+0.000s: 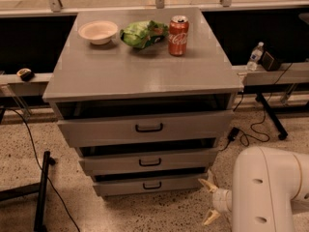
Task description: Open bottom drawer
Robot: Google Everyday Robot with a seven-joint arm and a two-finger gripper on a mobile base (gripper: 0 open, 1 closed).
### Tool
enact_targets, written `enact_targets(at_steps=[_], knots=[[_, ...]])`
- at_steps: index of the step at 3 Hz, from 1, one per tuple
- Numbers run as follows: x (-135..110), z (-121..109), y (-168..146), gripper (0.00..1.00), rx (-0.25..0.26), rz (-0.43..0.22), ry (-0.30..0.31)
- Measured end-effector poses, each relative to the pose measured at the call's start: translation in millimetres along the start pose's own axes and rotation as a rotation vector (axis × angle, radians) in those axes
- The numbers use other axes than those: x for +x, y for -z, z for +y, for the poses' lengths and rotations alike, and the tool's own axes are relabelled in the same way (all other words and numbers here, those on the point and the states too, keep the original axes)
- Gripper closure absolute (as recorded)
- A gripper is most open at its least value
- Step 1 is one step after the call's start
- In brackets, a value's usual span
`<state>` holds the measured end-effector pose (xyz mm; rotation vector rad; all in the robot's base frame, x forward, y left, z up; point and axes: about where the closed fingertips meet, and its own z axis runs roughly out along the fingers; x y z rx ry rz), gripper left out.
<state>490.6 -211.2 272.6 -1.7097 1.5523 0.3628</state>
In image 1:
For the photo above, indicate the grey drawer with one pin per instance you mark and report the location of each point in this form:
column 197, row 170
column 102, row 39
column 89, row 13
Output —
column 147, row 185
column 148, row 161
column 145, row 128

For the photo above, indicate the grey drawer cabinet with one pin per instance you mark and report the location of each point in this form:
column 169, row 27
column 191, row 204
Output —
column 115, row 80

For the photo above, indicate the small black box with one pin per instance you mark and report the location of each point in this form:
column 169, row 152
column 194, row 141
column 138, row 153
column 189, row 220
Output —
column 270, row 62

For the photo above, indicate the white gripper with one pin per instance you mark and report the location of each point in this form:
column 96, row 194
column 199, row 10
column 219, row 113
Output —
column 219, row 199

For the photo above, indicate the black stand leg right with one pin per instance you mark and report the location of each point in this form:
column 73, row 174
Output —
column 282, row 132

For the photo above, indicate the grey middle drawer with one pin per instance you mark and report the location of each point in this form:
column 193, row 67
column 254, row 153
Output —
column 148, row 161

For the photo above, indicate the green chip bag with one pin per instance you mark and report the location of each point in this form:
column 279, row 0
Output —
column 142, row 34

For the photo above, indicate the clear plastic water bottle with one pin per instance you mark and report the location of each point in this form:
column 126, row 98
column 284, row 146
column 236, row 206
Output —
column 255, row 56

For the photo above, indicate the grey bottom drawer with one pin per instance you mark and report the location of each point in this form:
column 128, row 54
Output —
column 147, row 185

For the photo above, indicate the grey top drawer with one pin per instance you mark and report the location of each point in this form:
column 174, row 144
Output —
column 145, row 128

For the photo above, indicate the black power adapter with cable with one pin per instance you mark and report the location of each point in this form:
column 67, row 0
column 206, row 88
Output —
column 244, row 138

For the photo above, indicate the black stand base left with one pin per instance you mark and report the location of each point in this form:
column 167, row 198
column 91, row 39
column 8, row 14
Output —
column 38, row 188

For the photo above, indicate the white paper bowl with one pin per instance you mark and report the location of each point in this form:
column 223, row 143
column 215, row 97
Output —
column 98, row 32

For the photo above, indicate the small black yellow object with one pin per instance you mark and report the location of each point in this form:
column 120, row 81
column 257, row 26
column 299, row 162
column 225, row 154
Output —
column 25, row 74

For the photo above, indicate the red coca-cola can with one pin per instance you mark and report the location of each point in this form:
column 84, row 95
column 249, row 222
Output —
column 178, row 32

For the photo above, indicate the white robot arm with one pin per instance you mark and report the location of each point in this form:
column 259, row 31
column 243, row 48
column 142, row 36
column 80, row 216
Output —
column 269, row 187

